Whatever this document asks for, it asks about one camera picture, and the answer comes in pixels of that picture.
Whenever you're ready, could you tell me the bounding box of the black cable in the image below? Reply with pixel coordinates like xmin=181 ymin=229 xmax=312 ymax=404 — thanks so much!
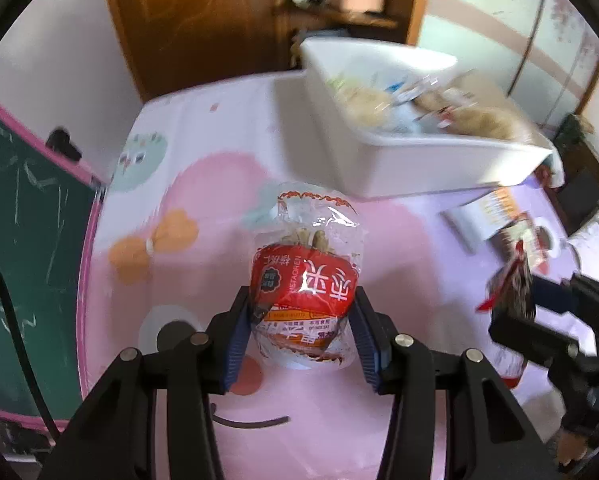
xmin=0 ymin=244 xmax=61 ymax=442

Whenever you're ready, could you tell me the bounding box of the red and clear snack packet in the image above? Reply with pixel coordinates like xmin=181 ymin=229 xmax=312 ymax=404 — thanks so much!
xmin=250 ymin=182 xmax=366 ymax=372

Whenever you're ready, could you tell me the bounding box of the brown wooden wardrobe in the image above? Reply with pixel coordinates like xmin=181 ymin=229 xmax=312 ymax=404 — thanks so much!
xmin=98 ymin=0 xmax=433 ymax=104

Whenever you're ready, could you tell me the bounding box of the orange and white cereal packet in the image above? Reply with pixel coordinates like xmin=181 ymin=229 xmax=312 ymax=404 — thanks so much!
xmin=442 ymin=187 xmax=523 ymax=254
xmin=499 ymin=212 xmax=556 ymax=267

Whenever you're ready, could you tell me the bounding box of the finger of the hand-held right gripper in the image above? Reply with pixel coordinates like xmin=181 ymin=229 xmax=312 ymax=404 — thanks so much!
xmin=532 ymin=272 xmax=599 ymax=321
xmin=488 ymin=309 xmax=597 ymax=368

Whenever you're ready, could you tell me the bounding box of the clear bag of yellow snacks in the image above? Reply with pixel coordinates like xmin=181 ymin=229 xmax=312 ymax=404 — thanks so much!
xmin=413 ymin=72 xmax=536 ymax=142

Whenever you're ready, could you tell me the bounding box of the white pillow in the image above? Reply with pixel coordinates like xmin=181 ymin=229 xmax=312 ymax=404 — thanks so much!
xmin=567 ymin=204 xmax=599 ymax=281

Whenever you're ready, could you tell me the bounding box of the white printed snack packet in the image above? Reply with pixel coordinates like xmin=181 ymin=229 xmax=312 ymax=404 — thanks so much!
xmin=378 ymin=70 xmax=431 ymax=133

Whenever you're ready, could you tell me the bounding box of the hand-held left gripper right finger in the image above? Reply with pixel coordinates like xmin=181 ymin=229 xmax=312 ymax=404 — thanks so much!
xmin=352 ymin=287 xmax=555 ymax=480

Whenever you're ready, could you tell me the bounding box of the dark and red snack packet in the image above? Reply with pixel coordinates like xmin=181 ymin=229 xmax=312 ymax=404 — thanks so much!
xmin=476 ymin=240 xmax=536 ymax=322

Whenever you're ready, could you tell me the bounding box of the green chalkboard with pink frame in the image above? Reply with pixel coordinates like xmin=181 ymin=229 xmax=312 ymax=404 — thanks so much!
xmin=0 ymin=87 xmax=106 ymax=422

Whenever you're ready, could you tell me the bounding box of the small black device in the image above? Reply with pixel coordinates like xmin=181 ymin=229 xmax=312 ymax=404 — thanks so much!
xmin=46 ymin=128 xmax=84 ymax=162

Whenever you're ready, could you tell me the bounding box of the white plastic bin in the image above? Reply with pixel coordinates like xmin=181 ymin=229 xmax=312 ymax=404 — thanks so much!
xmin=272 ymin=37 xmax=555 ymax=199

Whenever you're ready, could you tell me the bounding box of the pastel sliding door wardrobe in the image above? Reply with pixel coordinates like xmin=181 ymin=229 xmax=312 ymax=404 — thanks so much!
xmin=418 ymin=0 xmax=599 ymax=131

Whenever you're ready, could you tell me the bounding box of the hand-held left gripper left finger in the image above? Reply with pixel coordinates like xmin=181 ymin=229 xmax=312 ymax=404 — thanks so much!
xmin=40 ymin=285 xmax=253 ymax=480

